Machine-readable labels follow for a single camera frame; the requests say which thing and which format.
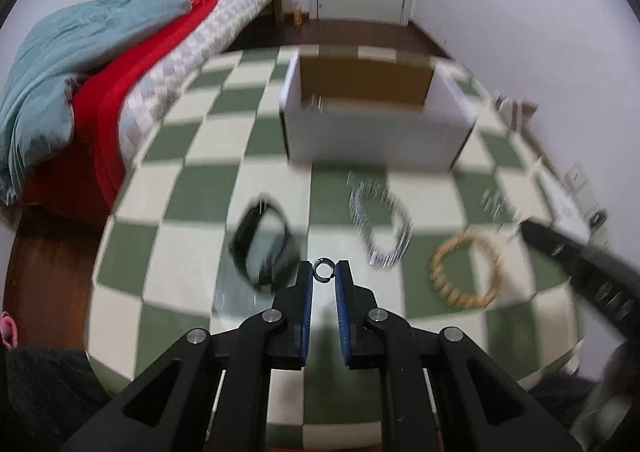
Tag wooden bead bracelet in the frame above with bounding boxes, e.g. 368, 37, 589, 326
428, 229, 505, 310

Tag silver charm bracelet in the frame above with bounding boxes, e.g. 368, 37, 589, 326
479, 185, 524, 241

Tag black smart band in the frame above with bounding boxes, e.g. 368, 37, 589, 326
229, 196, 300, 294

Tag black charger plug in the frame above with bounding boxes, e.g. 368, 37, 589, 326
589, 210, 608, 229

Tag person's dark trousers leg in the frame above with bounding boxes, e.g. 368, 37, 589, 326
1, 347, 112, 451

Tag pink slipper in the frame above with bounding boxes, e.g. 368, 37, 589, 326
0, 311, 18, 349

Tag green white checkered tablecloth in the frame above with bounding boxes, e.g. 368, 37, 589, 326
86, 48, 582, 394

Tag red bed sheet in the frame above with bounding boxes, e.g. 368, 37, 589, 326
19, 0, 274, 228

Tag white cardboard box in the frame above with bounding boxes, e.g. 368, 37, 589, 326
279, 52, 480, 172

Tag teal blue blanket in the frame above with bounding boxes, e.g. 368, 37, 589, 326
1, 0, 193, 205

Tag checkered grey white quilt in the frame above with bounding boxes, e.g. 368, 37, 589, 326
117, 0, 273, 169

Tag small orange bottle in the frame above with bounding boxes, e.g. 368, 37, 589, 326
293, 5, 303, 27

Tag white wall socket row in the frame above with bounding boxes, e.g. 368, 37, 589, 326
564, 163, 607, 233

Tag chunky silver chain bracelet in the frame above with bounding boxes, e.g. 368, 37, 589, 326
347, 171, 417, 269

